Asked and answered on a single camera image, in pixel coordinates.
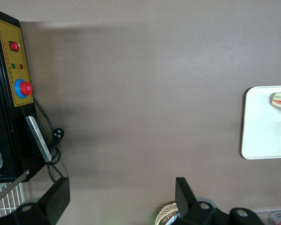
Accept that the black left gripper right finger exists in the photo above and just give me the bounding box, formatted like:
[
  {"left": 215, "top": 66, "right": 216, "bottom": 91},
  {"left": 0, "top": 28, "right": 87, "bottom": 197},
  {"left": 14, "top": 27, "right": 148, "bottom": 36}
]
[{"left": 175, "top": 177, "right": 269, "bottom": 225}]

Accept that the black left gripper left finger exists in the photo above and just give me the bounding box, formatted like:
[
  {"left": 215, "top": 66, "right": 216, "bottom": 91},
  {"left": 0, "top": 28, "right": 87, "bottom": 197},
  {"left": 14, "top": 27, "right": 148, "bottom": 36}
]
[{"left": 0, "top": 177, "right": 70, "bottom": 225}]

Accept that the cream plastic tray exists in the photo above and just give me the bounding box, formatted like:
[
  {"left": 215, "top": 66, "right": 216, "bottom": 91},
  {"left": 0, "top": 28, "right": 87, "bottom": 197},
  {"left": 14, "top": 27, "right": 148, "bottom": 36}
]
[{"left": 241, "top": 86, "right": 281, "bottom": 160}]

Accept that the woven wicker basket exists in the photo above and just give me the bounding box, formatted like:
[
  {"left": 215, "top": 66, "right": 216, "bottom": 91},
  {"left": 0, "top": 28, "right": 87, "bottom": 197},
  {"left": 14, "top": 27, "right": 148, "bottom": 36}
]
[{"left": 157, "top": 202, "right": 180, "bottom": 225}]

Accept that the silver metal bar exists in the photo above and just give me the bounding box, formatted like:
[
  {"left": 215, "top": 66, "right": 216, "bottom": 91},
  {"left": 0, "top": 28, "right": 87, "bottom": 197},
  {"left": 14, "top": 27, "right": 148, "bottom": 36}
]
[{"left": 0, "top": 170, "right": 30, "bottom": 207}]

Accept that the clear plastic box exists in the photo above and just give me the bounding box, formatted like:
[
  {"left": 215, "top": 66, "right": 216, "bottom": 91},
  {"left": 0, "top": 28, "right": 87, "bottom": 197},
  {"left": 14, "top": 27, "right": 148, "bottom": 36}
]
[{"left": 252, "top": 207, "right": 281, "bottom": 225}]

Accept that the red drink can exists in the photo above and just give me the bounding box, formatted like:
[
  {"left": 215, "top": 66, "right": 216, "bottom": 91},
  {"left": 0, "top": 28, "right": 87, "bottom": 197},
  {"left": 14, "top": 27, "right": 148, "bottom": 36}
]
[{"left": 270, "top": 210, "right": 281, "bottom": 225}]

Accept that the black countertop appliance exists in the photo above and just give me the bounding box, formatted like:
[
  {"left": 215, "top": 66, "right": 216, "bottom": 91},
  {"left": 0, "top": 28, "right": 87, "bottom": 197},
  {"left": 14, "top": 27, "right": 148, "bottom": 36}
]
[{"left": 0, "top": 7, "right": 52, "bottom": 183}]

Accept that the red emergency stop knob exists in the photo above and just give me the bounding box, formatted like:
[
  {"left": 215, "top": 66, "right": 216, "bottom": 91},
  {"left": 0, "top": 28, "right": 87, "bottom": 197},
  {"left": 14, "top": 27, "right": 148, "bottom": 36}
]
[{"left": 19, "top": 82, "right": 33, "bottom": 96}]

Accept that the yellow control panel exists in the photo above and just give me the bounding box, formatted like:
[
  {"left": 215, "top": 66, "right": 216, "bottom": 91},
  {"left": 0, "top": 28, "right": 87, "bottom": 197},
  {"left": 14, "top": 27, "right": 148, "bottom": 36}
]
[{"left": 0, "top": 20, "right": 34, "bottom": 108}]

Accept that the white wire rack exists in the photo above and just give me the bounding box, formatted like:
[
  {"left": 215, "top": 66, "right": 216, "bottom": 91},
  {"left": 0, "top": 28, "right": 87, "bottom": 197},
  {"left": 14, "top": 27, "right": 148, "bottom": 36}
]
[{"left": 0, "top": 182, "right": 26, "bottom": 218}]

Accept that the silver metal handle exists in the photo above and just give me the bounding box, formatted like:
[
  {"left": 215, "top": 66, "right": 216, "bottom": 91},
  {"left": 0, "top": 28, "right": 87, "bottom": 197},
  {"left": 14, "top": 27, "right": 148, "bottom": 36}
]
[{"left": 25, "top": 116, "right": 52, "bottom": 163}]

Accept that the black power cable with plug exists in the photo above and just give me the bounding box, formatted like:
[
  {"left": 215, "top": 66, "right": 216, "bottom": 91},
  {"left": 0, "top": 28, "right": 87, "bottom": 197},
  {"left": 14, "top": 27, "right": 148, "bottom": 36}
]
[{"left": 33, "top": 97, "right": 65, "bottom": 183}]

